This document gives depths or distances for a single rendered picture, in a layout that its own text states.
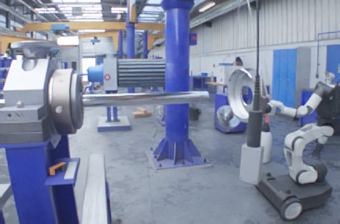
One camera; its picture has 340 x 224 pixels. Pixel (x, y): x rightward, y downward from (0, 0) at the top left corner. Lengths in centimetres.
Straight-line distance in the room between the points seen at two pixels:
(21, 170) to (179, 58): 229
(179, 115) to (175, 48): 86
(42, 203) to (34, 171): 16
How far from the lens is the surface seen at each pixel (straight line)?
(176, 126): 304
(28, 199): 122
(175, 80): 294
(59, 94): 120
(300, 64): 611
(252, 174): 79
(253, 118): 73
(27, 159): 113
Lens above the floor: 127
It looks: 7 degrees down
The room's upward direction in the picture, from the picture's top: straight up
